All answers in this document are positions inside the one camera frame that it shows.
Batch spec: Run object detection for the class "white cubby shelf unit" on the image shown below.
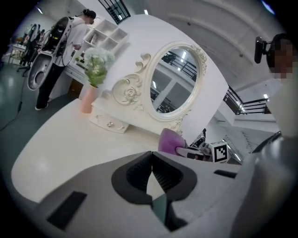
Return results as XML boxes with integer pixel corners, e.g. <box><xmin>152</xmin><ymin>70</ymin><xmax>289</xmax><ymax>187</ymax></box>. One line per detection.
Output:
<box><xmin>50</xmin><ymin>18</ymin><xmax>129</xmax><ymax>100</ymax></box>

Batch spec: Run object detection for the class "cream dressing table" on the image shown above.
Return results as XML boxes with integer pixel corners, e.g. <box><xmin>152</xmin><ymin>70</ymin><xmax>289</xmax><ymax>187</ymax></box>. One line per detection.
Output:
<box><xmin>10</xmin><ymin>97</ymin><xmax>187</xmax><ymax>204</ymax></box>

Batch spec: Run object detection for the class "black floor cable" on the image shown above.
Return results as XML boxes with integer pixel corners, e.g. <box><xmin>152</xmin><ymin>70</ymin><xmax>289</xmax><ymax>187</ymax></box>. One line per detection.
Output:
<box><xmin>0</xmin><ymin>69</ymin><xmax>30</xmax><ymax>131</ymax></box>

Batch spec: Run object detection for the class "cream ornate oval mirror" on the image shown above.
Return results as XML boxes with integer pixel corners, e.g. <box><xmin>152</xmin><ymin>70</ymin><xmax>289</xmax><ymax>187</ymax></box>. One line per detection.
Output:
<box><xmin>89</xmin><ymin>40</ymin><xmax>208</xmax><ymax>135</ymax></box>

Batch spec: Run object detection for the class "person's black printed shirt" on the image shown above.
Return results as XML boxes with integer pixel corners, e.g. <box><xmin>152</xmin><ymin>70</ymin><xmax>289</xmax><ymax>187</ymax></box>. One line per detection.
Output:
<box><xmin>252</xmin><ymin>131</ymin><xmax>282</xmax><ymax>154</ymax></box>

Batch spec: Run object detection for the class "person's head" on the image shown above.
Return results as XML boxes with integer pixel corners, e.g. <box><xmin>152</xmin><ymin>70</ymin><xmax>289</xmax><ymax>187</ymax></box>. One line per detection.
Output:
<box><xmin>267</xmin><ymin>33</ymin><xmax>298</xmax><ymax>81</ymax></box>

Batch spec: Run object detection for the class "black office chair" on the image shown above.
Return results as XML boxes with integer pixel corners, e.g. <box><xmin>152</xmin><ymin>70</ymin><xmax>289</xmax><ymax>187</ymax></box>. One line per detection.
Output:
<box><xmin>20</xmin><ymin>23</ymin><xmax>40</xmax><ymax>70</ymax></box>

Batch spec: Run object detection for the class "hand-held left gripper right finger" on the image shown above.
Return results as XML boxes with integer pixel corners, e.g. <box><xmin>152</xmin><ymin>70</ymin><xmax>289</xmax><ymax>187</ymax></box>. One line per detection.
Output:
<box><xmin>152</xmin><ymin>151</ymin><xmax>255</xmax><ymax>238</ymax></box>

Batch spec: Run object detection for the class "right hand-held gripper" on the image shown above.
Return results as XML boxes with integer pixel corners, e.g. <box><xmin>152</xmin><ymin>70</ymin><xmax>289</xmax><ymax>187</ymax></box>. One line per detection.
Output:
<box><xmin>176</xmin><ymin>140</ymin><xmax>228</xmax><ymax>163</ymax></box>

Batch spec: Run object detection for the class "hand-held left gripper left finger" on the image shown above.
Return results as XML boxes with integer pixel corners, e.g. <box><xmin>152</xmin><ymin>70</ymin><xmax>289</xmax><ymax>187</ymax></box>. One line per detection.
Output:
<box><xmin>32</xmin><ymin>151</ymin><xmax>169</xmax><ymax>238</ymax></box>

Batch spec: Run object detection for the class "black head-mounted camera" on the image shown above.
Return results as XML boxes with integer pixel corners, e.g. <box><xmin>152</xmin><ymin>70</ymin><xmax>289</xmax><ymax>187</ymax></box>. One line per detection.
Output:
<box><xmin>254</xmin><ymin>36</ymin><xmax>275</xmax><ymax>65</ymax></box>

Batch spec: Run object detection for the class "pink vase with white flowers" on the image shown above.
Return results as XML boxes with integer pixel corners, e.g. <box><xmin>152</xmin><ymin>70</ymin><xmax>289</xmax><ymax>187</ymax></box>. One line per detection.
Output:
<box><xmin>80</xmin><ymin>47</ymin><xmax>116</xmax><ymax>114</ymax></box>

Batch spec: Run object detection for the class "purple cloth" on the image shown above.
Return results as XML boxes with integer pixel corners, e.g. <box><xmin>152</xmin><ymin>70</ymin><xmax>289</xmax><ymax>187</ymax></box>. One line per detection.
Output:
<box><xmin>158</xmin><ymin>128</ymin><xmax>188</xmax><ymax>154</ymax></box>

